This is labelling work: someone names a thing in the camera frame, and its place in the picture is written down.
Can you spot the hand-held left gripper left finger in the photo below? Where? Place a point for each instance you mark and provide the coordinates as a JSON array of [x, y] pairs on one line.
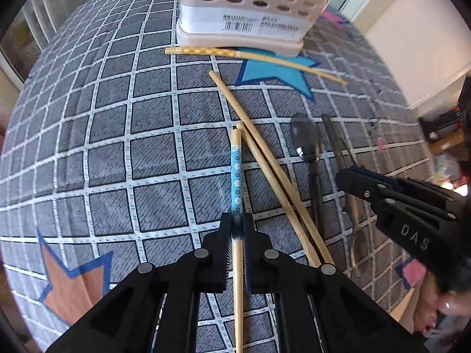
[[227, 235]]

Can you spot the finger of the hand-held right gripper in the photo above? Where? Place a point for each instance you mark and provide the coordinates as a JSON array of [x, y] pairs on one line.
[[371, 174], [358, 185]]

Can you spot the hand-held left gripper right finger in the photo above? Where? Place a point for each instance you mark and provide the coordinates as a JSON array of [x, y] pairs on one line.
[[248, 235]]

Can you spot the metal spoon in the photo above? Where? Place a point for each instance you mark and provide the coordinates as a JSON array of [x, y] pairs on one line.
[[333, 132]]

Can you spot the blue flower patterned chopstick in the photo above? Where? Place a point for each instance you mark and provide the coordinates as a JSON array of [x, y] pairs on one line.
[[235, 169]]

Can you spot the beige plastic utensil holder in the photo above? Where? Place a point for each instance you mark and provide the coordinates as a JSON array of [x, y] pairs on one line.
[[239, 25]]

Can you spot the person's right hand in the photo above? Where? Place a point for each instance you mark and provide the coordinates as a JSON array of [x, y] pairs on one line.
[[430, 312]]

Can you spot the plain bamboo chopstick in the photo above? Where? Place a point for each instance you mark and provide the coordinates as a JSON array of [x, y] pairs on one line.
[[276, 191], [235, 111]]

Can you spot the grey translucent plastic spoon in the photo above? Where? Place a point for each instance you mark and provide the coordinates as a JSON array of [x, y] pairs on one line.
[[304, 136]]

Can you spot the cardboard box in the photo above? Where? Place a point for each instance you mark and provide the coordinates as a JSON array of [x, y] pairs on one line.
[[445, 145]]

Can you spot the grey checked star tablecloth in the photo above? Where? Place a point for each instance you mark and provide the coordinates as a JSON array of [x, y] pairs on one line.
[[110, 117]]

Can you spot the yellow patterned chopstick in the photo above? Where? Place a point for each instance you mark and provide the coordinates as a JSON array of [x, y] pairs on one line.
[[198, 50]]

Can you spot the sliding glass door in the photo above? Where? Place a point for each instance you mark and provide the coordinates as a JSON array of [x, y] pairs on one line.
[[22, 33]]

